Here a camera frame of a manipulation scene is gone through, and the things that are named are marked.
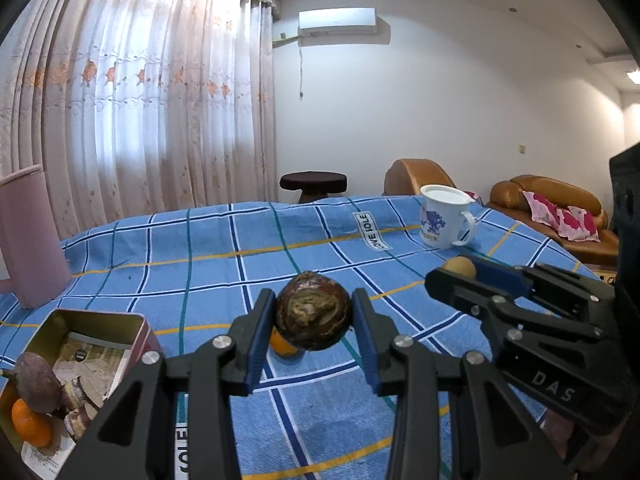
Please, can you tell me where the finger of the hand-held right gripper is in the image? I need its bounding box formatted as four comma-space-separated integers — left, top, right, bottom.
470, 257, 617, 308
425, 266, 607, 342

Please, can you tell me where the dark round stool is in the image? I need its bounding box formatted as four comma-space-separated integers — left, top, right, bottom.
279, 171, 347, 204

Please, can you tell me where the sheer floral curtain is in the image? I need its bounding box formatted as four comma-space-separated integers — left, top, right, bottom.
0, 0, 278, 241

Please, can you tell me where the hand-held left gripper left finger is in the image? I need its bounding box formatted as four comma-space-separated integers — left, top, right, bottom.
60, 288, 277, 480

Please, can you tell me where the white cup with blue print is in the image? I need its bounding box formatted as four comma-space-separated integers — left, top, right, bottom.
419, 185, 477, 250

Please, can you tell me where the rectangular metal tin box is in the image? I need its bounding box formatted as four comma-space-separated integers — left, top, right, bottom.
0, 308, 166, 480

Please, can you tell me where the small brown round fruit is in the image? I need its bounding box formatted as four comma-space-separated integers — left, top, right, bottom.
442, 256, 477, 281

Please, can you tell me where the blue plaid tablecloth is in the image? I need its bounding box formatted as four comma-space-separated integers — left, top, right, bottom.
0, 195, 601, 480

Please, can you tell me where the printed paper sheet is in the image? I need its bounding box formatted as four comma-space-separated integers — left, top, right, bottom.
22, 330, 132, 480

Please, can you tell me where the large orange mandarin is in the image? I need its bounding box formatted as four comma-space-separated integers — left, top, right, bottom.
269, 327, 306, 358

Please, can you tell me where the large purple fruit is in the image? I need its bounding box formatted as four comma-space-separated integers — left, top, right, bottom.
13, 351, 63, 415

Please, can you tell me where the brown leather armchair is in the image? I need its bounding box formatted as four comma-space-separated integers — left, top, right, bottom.
384, 158, 458, 196

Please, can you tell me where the pink plastic jug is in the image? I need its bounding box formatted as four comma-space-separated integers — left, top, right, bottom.
0, 162, 72, 309

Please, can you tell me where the pink floral pillow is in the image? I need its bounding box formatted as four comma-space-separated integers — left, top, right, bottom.
522, 191, 601, 243

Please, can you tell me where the dark wrinkled passion fruit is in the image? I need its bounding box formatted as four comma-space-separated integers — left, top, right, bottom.
276, 271, 352, 352

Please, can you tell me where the white air conditioner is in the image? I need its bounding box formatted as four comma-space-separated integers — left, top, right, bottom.
298, 8, 377, 37

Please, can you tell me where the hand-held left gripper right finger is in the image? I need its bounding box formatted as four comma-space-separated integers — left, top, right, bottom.
351, 287, 566, 480

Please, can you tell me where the brown leather sofa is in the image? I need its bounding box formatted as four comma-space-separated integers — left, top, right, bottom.
487, 175, 620, 266

